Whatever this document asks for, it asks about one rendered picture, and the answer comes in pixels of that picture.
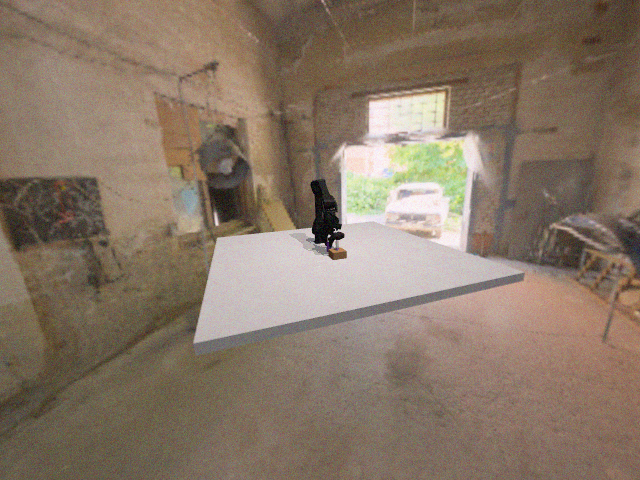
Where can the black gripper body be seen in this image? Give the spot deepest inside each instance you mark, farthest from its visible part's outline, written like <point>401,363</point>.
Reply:
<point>327,229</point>

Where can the tan wooden block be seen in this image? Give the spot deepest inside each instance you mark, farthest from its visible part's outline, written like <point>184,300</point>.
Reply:
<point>335,255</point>

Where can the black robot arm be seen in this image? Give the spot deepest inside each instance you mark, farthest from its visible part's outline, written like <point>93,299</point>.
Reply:
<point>326,203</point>

